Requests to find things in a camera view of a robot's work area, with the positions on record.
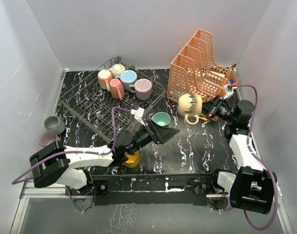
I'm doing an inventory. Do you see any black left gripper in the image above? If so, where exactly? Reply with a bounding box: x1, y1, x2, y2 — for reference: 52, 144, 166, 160
127, 119, 179, 156

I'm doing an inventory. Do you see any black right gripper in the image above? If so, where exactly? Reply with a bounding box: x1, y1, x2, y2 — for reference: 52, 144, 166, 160
192, 94, 236, 123

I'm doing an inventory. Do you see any tan brown mug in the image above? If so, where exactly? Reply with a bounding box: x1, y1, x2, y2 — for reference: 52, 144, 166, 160
178, 93, 203, 125

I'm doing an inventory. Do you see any lilac ceramic mug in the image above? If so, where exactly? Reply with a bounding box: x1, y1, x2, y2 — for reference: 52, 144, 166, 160
129, 78, 152, 100

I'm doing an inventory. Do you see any pink mug white inside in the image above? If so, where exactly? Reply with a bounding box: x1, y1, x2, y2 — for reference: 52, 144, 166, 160
109, 78, 125, 100

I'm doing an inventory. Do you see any light blue textured mug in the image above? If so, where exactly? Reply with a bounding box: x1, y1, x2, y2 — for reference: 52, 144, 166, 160
120, 70, 137, 91

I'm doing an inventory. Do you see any white speckled ceramic mug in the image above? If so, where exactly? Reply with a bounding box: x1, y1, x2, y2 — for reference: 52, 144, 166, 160
108, 63, 126, 77

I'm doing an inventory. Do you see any cream pink speckled mug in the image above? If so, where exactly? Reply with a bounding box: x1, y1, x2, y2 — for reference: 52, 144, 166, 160
97, 69, 112, 92

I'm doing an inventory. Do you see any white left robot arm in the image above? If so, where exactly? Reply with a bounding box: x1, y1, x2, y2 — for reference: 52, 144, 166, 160
29, 119, 179, 195

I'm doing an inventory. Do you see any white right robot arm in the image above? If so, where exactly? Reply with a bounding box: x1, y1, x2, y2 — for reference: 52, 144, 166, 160
202, 96, 277, 215

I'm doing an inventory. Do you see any teal green cup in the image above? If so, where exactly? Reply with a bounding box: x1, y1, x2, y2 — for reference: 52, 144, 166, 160
152, 112, 171, 126

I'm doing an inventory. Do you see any yellow mug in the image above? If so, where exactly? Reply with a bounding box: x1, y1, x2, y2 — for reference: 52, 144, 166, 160
122, 151, 140, 168

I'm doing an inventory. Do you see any peach plastic file organizer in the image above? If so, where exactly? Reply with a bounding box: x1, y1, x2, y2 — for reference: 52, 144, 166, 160
167, 29, 238, 105

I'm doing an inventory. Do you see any grey green mug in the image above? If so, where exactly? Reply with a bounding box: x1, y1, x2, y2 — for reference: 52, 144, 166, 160
44, 116, 65, 135

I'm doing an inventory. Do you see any mauve pink mug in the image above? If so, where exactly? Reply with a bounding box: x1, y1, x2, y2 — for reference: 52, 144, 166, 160
38, 131, 60, 147

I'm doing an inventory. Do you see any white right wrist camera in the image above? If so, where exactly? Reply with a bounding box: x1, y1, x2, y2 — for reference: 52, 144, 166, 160
223, 84, 238, 99

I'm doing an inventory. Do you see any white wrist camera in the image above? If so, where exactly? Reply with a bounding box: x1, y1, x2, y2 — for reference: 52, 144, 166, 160
223, 84, 238, 99
130, 107, 145, 126

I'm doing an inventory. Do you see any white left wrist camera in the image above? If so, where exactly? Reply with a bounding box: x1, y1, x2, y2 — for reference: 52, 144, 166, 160
130, 107, 145, 126

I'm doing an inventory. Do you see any grey wire dish rack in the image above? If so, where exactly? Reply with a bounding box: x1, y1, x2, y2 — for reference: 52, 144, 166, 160
56, 56, 166, 146

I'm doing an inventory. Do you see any aluminium frame rail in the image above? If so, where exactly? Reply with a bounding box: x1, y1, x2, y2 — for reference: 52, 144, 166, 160
10, 180, 294, 234

